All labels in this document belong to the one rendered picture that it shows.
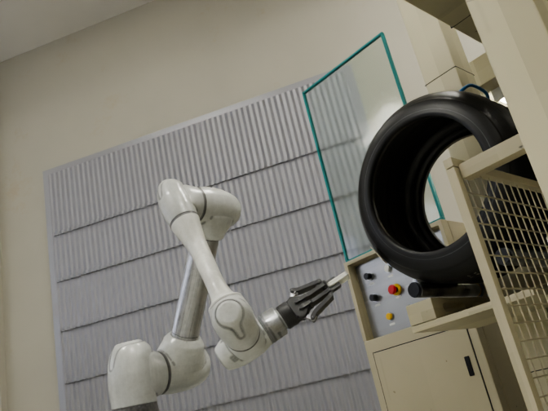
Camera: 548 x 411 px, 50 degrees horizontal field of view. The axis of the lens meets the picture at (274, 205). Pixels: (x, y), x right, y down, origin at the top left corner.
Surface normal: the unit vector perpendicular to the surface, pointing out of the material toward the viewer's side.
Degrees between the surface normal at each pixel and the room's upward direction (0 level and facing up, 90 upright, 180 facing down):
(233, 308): 87
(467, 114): 84
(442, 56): 90
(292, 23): 90
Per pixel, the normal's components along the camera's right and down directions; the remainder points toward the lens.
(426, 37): -0.73, -0.10
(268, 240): -0.29, -0.29
